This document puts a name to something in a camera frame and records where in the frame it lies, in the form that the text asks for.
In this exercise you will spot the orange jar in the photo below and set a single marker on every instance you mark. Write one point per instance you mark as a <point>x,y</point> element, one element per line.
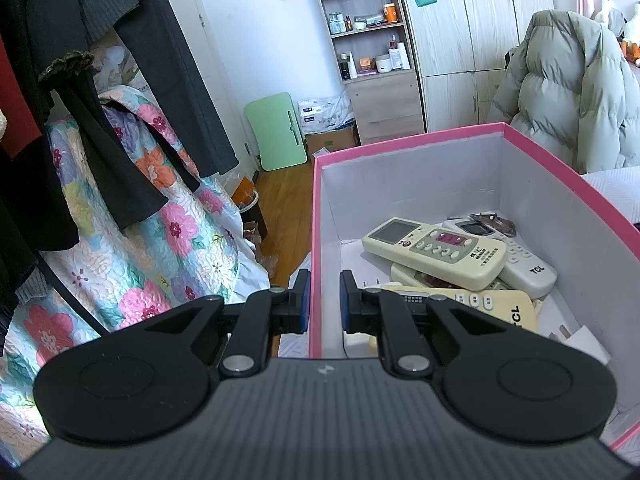
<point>390,13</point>

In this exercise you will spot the white bottle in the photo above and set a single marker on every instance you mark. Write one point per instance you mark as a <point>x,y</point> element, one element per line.
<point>400,57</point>

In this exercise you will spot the cream remote with purple panel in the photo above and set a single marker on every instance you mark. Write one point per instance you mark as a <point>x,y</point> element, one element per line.
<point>450,255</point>

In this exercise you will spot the black ruffled-cuff garment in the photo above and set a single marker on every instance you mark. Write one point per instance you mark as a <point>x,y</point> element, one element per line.
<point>110,160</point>

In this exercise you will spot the white goose plush toy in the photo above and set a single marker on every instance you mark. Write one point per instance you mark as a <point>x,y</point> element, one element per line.
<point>632,30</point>
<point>607,12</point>

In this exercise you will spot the pink cardboard box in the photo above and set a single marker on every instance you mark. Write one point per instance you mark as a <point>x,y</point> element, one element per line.
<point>415,180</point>

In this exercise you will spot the green folding table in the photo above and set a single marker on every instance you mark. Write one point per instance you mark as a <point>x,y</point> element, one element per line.
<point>272,130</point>

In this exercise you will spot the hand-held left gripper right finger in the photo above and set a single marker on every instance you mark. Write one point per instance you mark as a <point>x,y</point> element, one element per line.
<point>344,300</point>

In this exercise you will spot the black hanging garment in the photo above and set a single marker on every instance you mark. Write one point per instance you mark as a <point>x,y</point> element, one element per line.
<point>30,210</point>

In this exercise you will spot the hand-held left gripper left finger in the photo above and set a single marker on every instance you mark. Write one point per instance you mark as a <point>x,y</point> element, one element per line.
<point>302,300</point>

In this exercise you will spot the white door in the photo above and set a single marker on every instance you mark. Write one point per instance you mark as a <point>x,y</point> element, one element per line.
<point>210,35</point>

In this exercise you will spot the light wooden wardrobe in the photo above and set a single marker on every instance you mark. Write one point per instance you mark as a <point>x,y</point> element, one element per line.
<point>450,35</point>

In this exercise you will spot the dark grey hanging shirt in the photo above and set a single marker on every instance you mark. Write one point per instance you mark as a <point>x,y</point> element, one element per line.
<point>165,35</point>

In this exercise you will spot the white remote control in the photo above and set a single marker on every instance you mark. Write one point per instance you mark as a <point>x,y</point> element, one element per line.
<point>530,270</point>

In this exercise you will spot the grey puffer jacket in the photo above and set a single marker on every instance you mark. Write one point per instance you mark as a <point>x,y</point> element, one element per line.
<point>560,90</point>

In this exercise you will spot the wooden shelf unit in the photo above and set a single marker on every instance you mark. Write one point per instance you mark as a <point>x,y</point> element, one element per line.
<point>385,105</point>

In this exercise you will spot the waste bin with orange bag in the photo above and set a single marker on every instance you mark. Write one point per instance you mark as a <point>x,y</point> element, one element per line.
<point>245,192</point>

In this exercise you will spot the large cream remote control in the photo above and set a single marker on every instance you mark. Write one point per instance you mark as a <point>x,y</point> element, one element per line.
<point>500,305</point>

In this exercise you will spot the white jar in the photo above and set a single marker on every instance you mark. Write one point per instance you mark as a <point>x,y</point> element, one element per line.
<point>382,64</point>

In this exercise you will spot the white power adapter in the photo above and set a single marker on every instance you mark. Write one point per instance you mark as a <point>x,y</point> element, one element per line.
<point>585,342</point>

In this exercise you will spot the black bottle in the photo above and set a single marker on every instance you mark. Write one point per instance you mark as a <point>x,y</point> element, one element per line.
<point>345,67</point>

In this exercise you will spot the floral quilt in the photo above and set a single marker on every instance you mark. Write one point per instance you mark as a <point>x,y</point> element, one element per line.
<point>190,230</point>

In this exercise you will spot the small metal object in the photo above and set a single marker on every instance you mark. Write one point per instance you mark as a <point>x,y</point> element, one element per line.
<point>495,224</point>

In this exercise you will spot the white striped bedsheet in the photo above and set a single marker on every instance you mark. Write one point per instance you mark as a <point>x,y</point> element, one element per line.
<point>615,190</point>

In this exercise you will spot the brown cardboard box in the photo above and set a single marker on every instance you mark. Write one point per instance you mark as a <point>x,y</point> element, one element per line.
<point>335,140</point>

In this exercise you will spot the red cloth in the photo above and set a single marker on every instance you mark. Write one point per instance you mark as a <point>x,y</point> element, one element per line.
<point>15,110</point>

